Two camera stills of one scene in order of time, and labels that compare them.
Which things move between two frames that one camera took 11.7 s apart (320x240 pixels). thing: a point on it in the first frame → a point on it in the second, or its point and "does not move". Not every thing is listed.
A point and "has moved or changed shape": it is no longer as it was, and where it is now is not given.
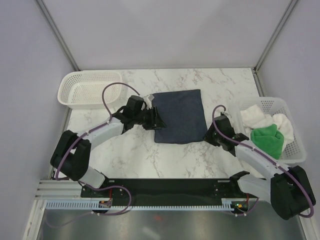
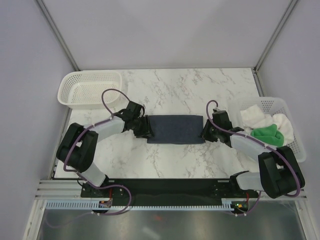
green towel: [269, 140] does not move
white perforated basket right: [295, 152] does not move
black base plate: [165, 190] does not move
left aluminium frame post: [56, 33] does not move
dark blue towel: [183, 114] has moved or changed shape
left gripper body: [147, 120] → [141, 127]
